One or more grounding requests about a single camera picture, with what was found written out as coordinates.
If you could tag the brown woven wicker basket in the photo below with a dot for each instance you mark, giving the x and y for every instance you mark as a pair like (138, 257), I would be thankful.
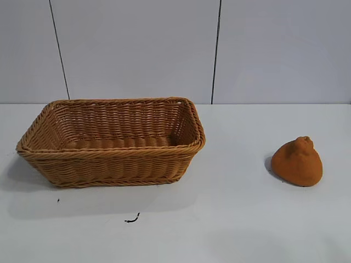
(109, 153)

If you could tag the orange cone-shaped bun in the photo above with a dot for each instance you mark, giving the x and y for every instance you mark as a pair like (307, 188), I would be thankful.
(296, 167)

